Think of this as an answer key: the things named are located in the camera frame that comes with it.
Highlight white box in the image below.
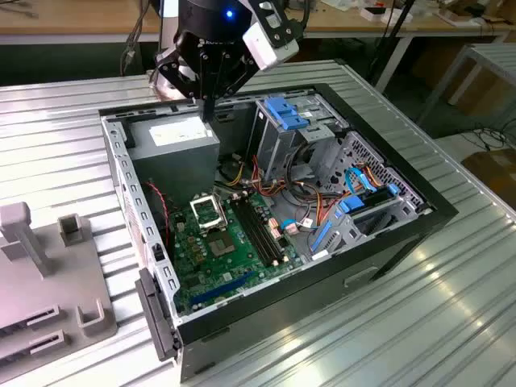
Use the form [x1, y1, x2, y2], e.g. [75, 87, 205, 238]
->
[360, 6, 414, 24]

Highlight red black twisted wire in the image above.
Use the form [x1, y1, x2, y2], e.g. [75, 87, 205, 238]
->
[144, 181, 170, 243]

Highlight grey parts rack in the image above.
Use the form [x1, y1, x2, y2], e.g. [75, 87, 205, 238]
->
[0, 201, 119, 364]

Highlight blue expansion slot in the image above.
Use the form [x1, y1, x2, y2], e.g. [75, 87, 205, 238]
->
[188, 270, 256, 307]

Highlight wooden desk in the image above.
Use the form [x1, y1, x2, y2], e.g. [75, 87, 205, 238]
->
[0, 0, 516, 45]

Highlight CPU socket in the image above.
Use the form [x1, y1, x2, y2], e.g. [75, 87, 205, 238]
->
[205, 229, 237, 259]

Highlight black RAM slot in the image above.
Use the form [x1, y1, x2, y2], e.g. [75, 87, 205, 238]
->
[241, 196, 285, 263]
[231, 198, 272, 268]

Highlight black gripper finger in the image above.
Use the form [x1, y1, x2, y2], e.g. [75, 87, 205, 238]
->
[209, 55, 260, 123]
[155, 47, 210, 123]

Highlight black wire bundle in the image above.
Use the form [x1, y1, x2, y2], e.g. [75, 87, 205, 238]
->
[281, 140, 323, 202]

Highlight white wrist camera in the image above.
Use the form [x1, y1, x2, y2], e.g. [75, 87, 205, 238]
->
[241, 22, 300, 73]

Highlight grey power supply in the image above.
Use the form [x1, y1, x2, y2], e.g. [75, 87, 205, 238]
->
[125, 114, 222, 210]

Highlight grey metal disk bay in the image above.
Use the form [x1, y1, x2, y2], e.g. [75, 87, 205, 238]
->
[310, 193, 424, 259]

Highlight metal slat side table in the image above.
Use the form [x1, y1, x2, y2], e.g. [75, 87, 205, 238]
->
[417, 42, 516, 130]

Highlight blue drive latch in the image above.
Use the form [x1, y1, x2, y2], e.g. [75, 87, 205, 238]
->
[264, 95, 310, 132]

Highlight yellow wires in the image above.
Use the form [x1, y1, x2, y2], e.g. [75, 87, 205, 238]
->
[219, 160, 247, 189]

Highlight black PC case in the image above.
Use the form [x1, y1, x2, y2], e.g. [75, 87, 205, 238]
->
[98, 82, 460, 384]

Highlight orange red wire bundle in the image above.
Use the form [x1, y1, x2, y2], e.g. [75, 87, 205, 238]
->
[298, 187, 343, 227]

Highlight orange yellow wire bundle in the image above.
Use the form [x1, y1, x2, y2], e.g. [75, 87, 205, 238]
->
[252, 155, 289, 198]

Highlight black floor cables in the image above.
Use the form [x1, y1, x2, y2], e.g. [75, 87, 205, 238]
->
[459, 127, 509, 152]

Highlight hanging cable bundle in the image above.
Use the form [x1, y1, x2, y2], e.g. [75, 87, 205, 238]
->
[119, 6, 151, 77]

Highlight hard disk in blue carrier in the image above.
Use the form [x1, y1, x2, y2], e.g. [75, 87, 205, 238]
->
[338, 183, 402, 214]

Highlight brown cardboard box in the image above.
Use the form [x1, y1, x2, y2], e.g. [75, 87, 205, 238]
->
[410, 40, 516, 118]
[461, 148, 516, 198]

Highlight green motherboard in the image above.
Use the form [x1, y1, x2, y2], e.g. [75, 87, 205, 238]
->
[167, 189, 307, 318]

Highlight white connector blue wire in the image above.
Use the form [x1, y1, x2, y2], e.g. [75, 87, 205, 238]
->
[280, 216, 314, 235]

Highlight blue plastic rail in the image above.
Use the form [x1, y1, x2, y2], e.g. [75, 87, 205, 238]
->
[309, 219, 334, 255]

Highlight metal socket cover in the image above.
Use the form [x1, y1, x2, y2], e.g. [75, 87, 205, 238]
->
[188, 195, 229, 237]

